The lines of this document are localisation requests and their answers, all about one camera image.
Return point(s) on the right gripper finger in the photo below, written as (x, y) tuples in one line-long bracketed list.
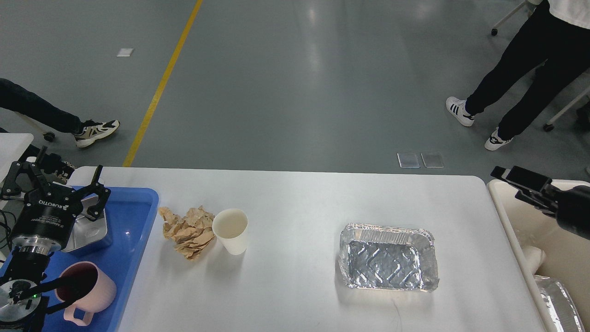
[(533, 188)]

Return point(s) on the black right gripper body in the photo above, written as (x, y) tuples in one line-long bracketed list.
[(571, 209)]

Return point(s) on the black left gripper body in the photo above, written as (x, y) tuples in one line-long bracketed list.
[(46, 222)]

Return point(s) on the stainless steel tray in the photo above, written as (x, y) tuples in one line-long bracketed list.
[(89, 236)]

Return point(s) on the pink ribbed mug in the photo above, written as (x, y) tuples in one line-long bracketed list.
[(88, 291)]

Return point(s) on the aluminium foil tray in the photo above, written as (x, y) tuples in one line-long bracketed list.
[(380, 257)]

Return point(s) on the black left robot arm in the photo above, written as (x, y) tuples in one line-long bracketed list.
[(26, 297)]

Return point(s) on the blue plastic bin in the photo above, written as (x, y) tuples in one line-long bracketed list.
[(130, 213)]

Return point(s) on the beige plastic bin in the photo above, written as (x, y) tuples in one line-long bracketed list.
[(567, 255)]

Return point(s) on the white office chair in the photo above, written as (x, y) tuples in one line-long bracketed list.
[(529, 5)]

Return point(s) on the person in beige sweater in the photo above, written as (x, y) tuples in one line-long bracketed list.
[(18, 99)]

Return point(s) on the foil tray in beige bin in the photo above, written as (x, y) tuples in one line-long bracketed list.
[(559, 305)]

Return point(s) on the crumpled brown paper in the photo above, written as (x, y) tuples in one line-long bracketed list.
[(191, 233)]

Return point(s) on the floor socket plate right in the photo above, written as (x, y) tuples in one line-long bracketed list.
[(432, 160)]

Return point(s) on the floor socket plate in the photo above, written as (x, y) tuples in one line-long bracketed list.
[(408, 160), (432, 160)]

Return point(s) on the white paper cup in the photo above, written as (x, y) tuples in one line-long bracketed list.
[(230, 226)]

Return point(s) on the floor socket plate left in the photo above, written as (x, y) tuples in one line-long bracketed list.
[(408, 160)]

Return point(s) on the person in black trousers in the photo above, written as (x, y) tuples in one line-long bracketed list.
[(556, 36)]

